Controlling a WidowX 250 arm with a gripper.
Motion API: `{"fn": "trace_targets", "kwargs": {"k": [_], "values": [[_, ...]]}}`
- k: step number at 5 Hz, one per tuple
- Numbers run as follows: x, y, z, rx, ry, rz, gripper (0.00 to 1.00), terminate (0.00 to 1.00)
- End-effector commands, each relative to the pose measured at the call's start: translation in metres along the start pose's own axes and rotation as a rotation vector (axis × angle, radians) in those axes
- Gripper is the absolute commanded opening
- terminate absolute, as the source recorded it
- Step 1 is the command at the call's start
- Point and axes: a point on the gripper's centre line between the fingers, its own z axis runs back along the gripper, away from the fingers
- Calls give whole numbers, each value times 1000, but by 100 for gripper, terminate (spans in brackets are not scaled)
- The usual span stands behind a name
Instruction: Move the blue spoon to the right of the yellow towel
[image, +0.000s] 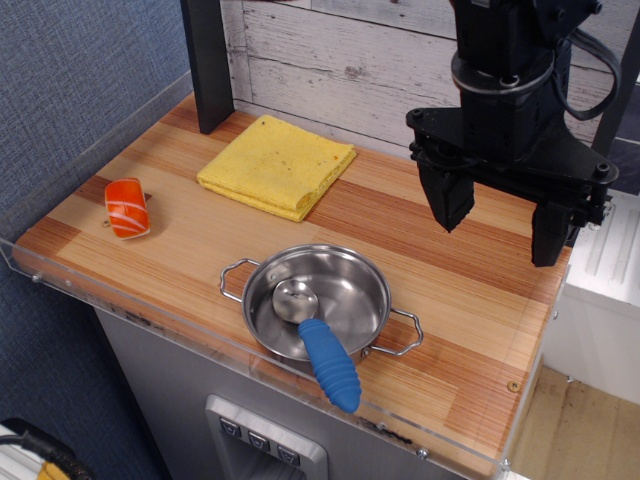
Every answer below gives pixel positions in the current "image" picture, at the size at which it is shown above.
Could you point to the silver button control panel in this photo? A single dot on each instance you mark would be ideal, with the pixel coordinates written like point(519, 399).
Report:
point(250, 446)

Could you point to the stainless steel pot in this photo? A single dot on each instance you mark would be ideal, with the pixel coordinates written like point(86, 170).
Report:
point(354, 299)

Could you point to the black vertical post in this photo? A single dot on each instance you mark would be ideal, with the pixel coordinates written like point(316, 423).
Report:
point(207, 52)
point(624, 80)

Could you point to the orange salmon sushi toy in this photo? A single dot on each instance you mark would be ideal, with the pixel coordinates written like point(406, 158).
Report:
point(127, 208)

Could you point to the black vertical post right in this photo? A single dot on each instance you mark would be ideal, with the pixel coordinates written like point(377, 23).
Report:
point(624, 80)

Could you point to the black vertical post left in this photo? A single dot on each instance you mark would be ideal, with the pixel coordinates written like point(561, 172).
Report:
point(207, 52)

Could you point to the grey toy kitchen cabinet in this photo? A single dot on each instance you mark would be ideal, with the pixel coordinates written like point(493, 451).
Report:
point(171, 383)

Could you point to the yellow folded towel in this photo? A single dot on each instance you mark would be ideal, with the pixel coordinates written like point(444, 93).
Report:
point(277, 167)

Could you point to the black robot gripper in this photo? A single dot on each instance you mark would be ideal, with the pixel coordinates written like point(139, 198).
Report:
point(509, 133)

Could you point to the clear acrylic table guard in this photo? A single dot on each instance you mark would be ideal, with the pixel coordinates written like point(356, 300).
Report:
point(481, 302)

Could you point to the white toy sink unit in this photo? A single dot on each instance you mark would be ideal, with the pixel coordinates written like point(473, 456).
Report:
point(593, 334)

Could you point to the blue handled metal spoon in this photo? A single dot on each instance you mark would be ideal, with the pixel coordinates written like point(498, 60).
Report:
point(294, 302)

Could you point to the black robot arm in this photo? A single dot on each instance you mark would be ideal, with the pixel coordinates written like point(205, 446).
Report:
point(512, 68)

